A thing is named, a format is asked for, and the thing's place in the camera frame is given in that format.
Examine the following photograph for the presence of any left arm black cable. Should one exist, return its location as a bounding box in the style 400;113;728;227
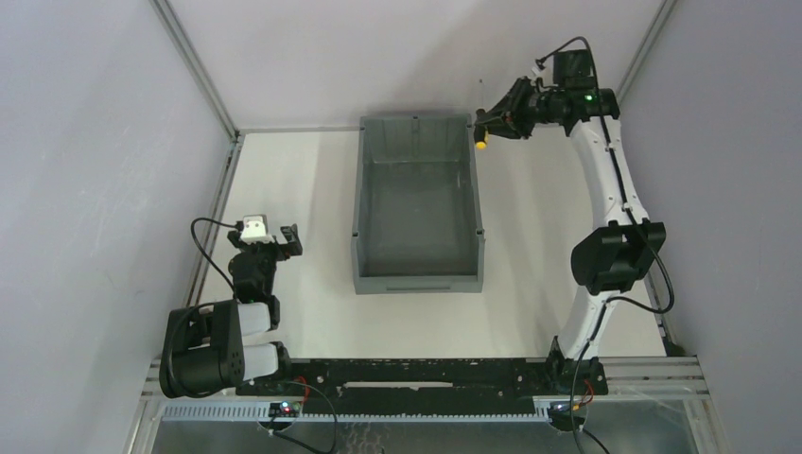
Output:
190;217;243;296

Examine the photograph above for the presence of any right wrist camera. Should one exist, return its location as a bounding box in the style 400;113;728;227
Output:
552;49;597;90

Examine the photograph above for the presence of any white slotted cable duct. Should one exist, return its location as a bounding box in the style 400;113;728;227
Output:
162;401;550;423

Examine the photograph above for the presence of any right controller board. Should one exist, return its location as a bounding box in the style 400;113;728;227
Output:
548;401;588;421

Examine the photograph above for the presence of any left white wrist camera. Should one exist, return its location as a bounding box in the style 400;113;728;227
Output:
238;214;275;245

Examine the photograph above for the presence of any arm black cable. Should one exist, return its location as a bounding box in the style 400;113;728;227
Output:
533;36;676;454
190;217;243;296

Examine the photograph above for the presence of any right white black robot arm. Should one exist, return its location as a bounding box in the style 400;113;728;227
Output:
474;77;667;393

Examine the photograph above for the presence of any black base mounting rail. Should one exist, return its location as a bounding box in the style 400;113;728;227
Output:
235;358;609;414

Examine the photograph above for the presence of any yellow black handled screwdriver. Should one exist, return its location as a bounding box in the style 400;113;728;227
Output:
473;79;488;150

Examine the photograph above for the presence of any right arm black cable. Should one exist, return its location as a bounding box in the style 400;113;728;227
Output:
533;36;676;454

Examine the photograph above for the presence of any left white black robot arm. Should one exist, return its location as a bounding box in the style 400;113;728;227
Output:
159;218;303;398

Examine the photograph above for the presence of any left controller board with leds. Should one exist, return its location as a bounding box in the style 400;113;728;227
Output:
268;401;303;419

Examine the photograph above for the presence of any grey plastic storage bin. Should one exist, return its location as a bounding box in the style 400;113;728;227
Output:
350;113;485;294

